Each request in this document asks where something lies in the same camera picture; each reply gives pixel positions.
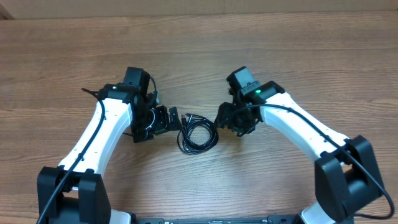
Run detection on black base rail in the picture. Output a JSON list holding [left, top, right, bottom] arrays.
[[132, 215, 302, 224]]

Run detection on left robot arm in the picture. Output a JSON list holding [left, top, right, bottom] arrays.
[[37, 67, 182, 223]]

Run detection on black usb cable bundle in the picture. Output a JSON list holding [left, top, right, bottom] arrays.
[[176, 113, 220, 156]]

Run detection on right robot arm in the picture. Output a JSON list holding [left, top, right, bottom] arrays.
[[215, 67, 385, 223]]

